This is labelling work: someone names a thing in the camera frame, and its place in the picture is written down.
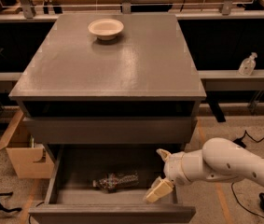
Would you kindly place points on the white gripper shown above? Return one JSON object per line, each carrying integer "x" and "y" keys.
{"x": 173, "y": 168}

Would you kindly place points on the clear plastic water bottle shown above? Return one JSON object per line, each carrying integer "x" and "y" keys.
{"x": 111, "y": 182}

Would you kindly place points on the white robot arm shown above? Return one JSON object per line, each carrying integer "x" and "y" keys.
{"x": 219, "y": 160}

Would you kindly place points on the open grey middle drawer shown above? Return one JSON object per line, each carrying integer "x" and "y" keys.
{"x": 72, "y": 198}

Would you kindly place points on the grey drawer cabinet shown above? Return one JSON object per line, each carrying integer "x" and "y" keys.
{"x": 145, "y": 72}

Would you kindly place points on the grey top drawer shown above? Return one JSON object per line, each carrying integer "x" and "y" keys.
{"x": 111, "y": 131}

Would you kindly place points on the clear sanitizer pump bottle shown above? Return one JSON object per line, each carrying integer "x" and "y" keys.
{"x": 248, "y": 65}

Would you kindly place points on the black power adapter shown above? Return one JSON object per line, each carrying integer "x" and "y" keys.
{"x": 239, "y": 142}

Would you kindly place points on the open cardboard box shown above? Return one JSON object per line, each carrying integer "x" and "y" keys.
{"x": 28, "y": 158}

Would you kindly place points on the white bowl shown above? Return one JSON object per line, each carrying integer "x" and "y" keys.
{"x": 106, "y": 29}

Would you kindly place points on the metal railing frame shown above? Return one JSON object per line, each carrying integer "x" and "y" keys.
{"x": 125, "y": 3}

